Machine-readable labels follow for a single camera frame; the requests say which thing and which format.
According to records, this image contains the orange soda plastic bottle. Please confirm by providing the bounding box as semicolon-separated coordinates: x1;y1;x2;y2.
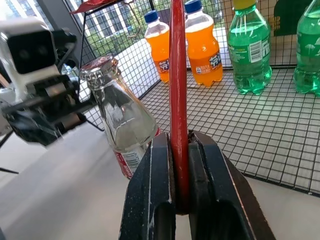
144;11;174;84
184;0;224;88

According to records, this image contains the green soda plastic bottle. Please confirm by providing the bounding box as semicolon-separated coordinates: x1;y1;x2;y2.
226;0;273;97
293;0;320;99

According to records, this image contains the thin black rod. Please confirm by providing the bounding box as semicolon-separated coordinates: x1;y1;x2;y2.
0;166;20;175

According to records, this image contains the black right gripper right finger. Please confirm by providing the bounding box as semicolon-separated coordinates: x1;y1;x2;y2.
187;129;277;240

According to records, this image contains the black wire grid rack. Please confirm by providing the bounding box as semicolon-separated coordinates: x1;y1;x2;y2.
63;0;320;199

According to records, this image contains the brown metal hook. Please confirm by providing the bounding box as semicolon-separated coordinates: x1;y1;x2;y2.
124;0;143;39

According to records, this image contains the red bottle opener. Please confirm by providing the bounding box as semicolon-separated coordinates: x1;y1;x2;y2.
168;0;191;216

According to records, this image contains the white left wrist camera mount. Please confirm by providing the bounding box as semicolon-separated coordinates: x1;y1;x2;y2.
0;18;61;101

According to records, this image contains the red snack bag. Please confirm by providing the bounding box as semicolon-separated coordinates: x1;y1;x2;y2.
69;0;126;15

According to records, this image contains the clear glass bottle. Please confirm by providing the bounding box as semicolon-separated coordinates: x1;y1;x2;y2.
79;55;162;180

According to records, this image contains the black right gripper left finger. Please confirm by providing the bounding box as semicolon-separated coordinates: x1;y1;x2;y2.
118;131;177;240

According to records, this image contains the red metal bottle cap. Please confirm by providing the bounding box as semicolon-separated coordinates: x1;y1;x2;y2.
79;55;120;80

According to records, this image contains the dark green sign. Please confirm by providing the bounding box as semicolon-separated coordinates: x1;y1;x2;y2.
273;0;315;37

